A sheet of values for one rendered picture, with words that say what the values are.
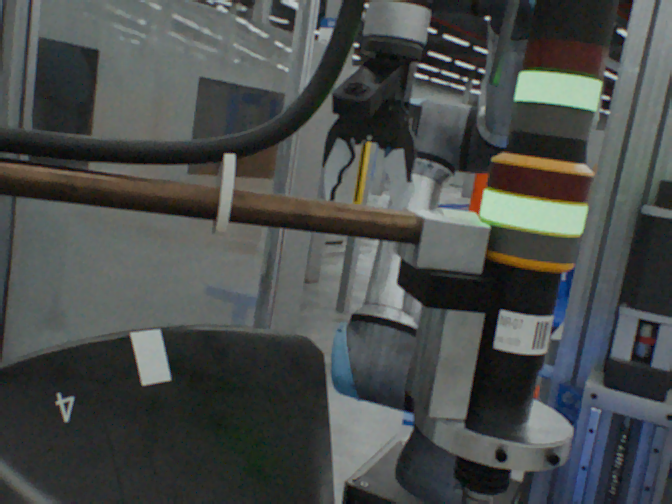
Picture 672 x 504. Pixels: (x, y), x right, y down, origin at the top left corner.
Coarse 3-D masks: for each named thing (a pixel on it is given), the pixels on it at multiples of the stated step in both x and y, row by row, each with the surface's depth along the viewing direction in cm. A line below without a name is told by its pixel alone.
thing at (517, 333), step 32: (512, 288) 32; (544, 288) 32; (512, 320) 32; (544, 320) 32; (480, 352) 33; (512, 352) 32; (544, 352) 33; (480, 384) 33; (512, 384) 32; (480, 416) 33; (512, 416) 33; (480, 480) 33
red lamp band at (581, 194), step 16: (496, 176) 32; (512, 176) 31; (528, 176) 31; (544, 176) 30; (560, 176) 30; (576, 176) 31; (592, 176) 31; (512, 192) 31; (528, 192) 31; (544, 192) 30; (560, 192) 31; (576, 192) 31
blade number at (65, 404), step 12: (60, 384) 40; (72, 384) 40; (48, 396) 39; (60, 396) 39; (72, 396) 40; (84, 396) 40; (48, 408) 39; (60, 408) 39; (72, 408) 39; (84, 408) 40; (48, 420) 39; (60, 420) 39; (72, 420) 39; (84, 420) 39; (60, 432) 39
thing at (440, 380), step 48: (432, 240) 30; (480, 240) 31; (432, 288) 30; (480, 288) 31; (432, 336) 32; (480, 336) 32; (432, 384) 32; (432, 432) 32; (480, 432) 31; (528, 432) 32
